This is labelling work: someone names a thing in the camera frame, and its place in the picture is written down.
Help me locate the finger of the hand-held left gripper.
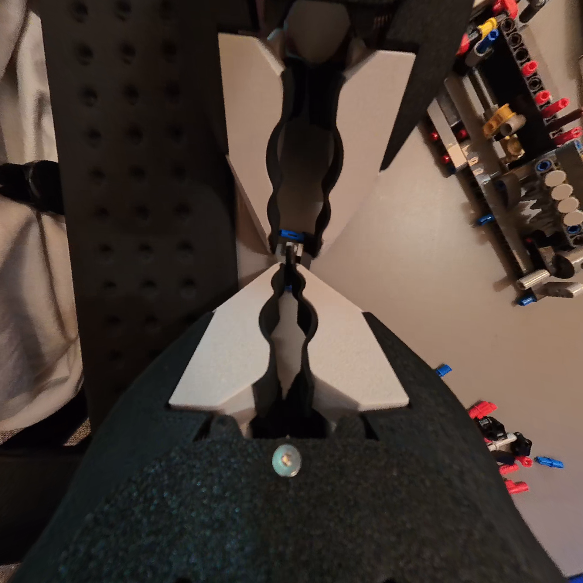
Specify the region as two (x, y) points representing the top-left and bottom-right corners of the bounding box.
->
(316, 50), (417, 254)
(219, 33), (287, 255)

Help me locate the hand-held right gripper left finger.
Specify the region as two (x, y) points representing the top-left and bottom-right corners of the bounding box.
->
(169, 263), (287, 427)

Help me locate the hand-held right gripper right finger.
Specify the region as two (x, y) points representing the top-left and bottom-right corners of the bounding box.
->
(296, 264), (411, 425)

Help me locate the grey lego chassis assembly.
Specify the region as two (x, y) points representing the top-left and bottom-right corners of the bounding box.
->
(426, 0), (583, 306)

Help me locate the pile of lego pins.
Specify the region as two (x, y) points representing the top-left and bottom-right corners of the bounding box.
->
(433, 364), (565, 495)

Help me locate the black badge reel lanyard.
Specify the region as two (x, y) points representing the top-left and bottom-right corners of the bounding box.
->
(0, 160), (62, 214)

